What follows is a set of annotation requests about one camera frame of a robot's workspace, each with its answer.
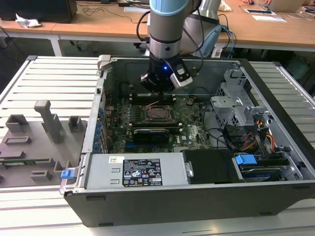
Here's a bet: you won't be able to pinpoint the thin wire locking lever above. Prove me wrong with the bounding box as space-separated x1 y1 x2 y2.
144 99 161 108

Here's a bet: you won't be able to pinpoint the silver CPU plate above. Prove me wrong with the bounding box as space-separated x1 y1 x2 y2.
151 108 168 119

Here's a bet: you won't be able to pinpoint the metal socket cover frame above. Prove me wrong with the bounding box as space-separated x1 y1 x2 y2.
146 105 175 122

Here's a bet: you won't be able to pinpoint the CPU socket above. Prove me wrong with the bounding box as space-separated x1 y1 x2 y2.
144 105 178 125

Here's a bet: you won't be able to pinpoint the black RAM stick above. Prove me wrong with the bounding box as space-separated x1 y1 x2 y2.
130 93 173 100

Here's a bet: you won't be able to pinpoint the black graphics card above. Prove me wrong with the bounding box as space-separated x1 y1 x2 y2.
132 127 170 145

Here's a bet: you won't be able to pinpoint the white paper strip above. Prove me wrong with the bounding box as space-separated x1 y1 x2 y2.
124 6 151 13

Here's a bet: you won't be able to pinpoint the green motherboard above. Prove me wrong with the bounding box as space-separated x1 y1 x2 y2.
104 97 215 154

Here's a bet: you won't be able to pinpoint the wooden desk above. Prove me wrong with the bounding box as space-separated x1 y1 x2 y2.
216 0 315 52
0 0 151 57

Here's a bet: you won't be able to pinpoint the silver metal drive cage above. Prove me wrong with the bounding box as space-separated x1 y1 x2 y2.
210 68 274 129

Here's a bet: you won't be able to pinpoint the white patterned pouch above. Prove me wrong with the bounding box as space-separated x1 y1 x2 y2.
219 0 232 12

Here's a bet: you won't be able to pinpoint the black plastic shroud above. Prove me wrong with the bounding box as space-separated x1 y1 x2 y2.
183 149 245 185

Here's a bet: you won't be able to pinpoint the grey power supply unit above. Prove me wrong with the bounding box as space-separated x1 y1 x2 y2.
85 152 189 190

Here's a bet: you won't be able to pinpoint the white framed tablet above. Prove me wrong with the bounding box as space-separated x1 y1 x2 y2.
246 8 277 15

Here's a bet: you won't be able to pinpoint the blue disk carrier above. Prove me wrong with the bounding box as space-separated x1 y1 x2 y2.
235 153 257 172

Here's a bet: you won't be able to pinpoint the white paper sheet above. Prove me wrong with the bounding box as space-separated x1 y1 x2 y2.
252 14 287 23

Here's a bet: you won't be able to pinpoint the black computer box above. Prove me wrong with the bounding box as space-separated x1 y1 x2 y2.
0 0 78 24

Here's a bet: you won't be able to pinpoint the black open PC case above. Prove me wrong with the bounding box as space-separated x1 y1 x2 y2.
60 54 315 228

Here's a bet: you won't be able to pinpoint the crumpled white paper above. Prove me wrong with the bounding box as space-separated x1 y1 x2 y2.
15 13 42 29

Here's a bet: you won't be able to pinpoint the grey parts rack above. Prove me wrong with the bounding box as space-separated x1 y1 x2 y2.
0 99 89 189

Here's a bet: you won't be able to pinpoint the grey laptop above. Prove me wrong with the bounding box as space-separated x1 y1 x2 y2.
269 0 306 13

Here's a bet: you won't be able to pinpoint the hard disk drive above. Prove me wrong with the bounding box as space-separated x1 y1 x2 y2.
240 164 289 183

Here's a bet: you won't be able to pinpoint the green RAM stick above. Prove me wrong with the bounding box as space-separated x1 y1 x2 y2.
0 158 50 165

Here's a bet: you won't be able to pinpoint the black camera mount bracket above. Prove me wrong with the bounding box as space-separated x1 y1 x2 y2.
170 59 190 82

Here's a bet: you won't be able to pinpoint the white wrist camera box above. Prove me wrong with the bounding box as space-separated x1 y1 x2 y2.
169 67 194 89

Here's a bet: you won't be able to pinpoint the grey case handle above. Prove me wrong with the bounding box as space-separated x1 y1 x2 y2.
97 54 113 72

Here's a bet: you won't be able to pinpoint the blue cable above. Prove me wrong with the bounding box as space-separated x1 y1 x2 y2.
220 26 238 59

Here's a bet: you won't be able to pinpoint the black cable bundle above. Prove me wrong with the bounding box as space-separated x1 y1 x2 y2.
201 102 248 151

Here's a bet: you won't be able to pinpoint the yellow red power wires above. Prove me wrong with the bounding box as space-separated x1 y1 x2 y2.
242 119 275 151

